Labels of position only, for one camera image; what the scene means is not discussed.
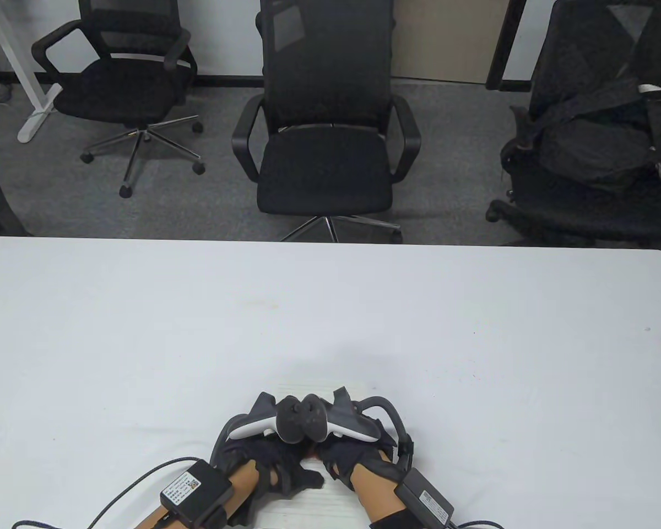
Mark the person's right hand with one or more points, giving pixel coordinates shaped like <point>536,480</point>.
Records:
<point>363,454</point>

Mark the black high-back mesh chair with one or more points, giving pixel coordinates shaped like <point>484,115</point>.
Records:
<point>325,165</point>

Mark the person's left hand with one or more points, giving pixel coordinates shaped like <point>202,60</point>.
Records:
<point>278,460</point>

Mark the black door frame post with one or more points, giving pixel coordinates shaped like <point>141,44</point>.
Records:
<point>504,44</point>

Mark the grey white handheld controller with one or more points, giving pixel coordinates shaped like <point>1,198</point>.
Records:
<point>315,419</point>
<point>289,421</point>

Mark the black bag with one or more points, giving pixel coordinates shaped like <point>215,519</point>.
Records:
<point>595,143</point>

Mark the black chair with chrome base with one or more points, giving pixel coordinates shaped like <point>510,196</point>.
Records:
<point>118,91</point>

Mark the black chair holding bag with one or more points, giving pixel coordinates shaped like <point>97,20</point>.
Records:
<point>584,209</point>

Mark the white desk leg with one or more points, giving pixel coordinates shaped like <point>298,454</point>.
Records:
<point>33,93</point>

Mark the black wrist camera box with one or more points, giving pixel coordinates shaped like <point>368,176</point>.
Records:
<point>425,496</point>
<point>195,493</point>

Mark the white lined paper sheet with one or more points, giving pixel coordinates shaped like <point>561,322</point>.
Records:
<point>319,504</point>

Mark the person's right forearm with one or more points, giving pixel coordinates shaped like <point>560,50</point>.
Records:
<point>380,493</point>

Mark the beige door panel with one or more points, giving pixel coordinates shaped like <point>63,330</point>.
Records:
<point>446,38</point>

